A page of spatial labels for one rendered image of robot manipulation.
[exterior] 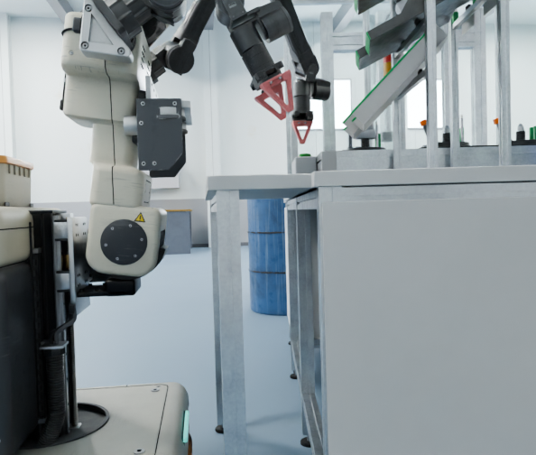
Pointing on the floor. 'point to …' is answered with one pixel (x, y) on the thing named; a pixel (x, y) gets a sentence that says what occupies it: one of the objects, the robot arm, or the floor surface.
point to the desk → (179, 231)
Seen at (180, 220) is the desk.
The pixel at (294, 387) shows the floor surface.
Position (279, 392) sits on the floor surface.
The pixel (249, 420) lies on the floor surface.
